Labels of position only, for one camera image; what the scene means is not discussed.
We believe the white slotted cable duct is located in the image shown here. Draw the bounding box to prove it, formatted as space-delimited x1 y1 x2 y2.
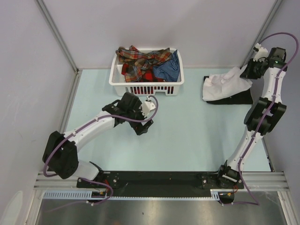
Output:
43 190 219 201

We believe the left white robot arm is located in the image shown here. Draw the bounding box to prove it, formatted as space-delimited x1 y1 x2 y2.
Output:
42 92 159 188

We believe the aluminium frame rail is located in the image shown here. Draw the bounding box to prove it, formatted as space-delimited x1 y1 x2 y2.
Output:
242 172 289 191

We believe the left aluminium corner post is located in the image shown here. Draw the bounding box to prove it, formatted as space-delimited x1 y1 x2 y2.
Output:
35 0 79 74

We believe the red black plaid shirt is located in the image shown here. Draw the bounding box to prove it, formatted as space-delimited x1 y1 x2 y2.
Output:
128 70 165 95

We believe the brown plaid shirt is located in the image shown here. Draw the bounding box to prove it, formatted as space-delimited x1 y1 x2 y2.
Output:
116 45 172 83

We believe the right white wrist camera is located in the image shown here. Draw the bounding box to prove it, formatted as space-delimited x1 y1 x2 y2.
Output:
253 43 269 62

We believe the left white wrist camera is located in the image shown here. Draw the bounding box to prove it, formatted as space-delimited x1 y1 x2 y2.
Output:
141 97 156 117

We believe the white long sleeve shirt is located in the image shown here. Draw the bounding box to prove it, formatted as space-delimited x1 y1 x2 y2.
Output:
202 66 252 101

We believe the folded black shirt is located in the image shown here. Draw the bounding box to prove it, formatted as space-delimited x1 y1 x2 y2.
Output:
203 76 253 105

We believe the aluminium corner post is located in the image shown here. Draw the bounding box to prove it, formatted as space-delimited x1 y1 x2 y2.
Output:
35 0 79 74
240 0 284 68

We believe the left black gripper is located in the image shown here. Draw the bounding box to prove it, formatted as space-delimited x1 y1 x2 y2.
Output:
126 100 152 135

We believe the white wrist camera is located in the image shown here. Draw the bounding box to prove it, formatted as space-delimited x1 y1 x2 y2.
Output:
253 43 269 62
141 97 156 117

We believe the right aluminium corner post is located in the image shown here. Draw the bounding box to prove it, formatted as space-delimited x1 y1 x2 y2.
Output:
240 0 284 68

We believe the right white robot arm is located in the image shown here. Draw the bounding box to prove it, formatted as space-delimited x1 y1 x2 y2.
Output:
216 47 287 188

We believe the blue checked shirt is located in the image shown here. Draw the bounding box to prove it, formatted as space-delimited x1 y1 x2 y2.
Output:
153 50 180 82

